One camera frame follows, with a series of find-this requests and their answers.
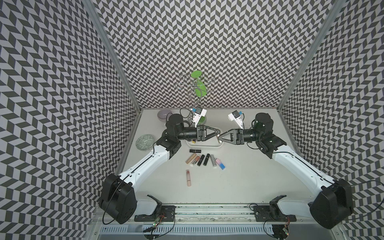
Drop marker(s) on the pink and blue lipstick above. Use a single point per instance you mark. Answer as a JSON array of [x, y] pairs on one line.
[[220, 164]]

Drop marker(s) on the clear pink lip gloss tube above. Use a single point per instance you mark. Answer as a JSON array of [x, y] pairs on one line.
[[189, 183]]

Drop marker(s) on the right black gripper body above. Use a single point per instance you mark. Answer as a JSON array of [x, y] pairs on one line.
[[240, 136]]

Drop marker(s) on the small lilac bowl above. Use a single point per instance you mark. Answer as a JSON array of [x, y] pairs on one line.
[[164, 114]]

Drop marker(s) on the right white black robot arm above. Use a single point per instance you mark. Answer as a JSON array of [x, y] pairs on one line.
[[331, 201]]

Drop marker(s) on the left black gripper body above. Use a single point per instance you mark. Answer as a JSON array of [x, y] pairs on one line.
[[199, 137]]

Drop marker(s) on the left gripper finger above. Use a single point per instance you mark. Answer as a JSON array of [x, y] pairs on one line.
[[212, 130], [212, 135]]

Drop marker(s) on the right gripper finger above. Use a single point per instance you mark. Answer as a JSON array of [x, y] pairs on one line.
[[229, 140], [230, 135]]

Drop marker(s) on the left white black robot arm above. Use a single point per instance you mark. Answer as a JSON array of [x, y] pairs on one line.
[[118, 197]]

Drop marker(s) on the black lipstick with silver band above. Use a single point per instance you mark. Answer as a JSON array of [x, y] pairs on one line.
[[202, 157]]

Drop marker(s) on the green patterned glass plate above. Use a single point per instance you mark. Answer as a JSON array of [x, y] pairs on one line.
[[145, 142]]

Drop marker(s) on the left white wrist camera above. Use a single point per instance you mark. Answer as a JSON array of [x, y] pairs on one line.
[[198, 113]]

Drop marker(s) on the chrome stand with green leaves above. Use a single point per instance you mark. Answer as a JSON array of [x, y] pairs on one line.
[[196, 88]]

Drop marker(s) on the white plastic storage box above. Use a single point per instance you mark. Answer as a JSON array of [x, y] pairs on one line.
[[212, 143]]

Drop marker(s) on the black lipstick with gold band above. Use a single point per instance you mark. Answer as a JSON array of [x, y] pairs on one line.
[[206, 159]]

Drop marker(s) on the aluminium front rail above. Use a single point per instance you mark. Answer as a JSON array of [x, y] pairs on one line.
[[206, 213]]

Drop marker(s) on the slim black lipstick tube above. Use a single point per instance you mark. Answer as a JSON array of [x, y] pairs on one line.
[[195, 151]]

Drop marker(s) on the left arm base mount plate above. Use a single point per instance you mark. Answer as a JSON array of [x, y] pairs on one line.
[[165, 213]]

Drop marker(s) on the pink and silver lipstick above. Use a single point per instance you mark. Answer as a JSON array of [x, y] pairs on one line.
[[195, 160]]

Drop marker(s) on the silver lipstick tube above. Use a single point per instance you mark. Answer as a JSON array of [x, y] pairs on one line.
[[213, 160]]

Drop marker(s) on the beige lipstick tube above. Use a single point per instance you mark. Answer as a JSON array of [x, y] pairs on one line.
[[191, 158]]

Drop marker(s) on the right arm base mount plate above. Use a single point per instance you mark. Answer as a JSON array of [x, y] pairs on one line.
[[264, 213]]

